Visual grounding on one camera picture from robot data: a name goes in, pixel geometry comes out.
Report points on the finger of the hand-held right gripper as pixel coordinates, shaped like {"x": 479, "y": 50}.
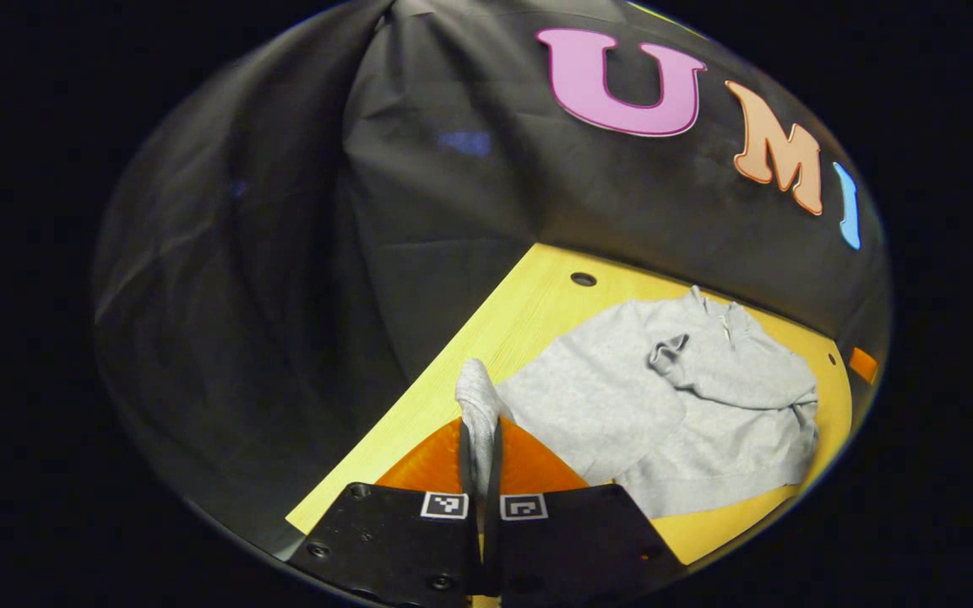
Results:
{"x": 863, "y": 365}

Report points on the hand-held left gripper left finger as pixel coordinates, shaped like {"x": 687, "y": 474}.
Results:
{"x": 402, "y": 540}

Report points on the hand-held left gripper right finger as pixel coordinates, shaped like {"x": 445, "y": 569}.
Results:
{"x": 571, "y": 540}

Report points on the grey sweatshirt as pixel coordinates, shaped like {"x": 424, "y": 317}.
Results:
{"x": 622, "y": 397}

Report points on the black backdrop cloth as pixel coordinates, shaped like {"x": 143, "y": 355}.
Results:
{"x": 284, "y": 253}

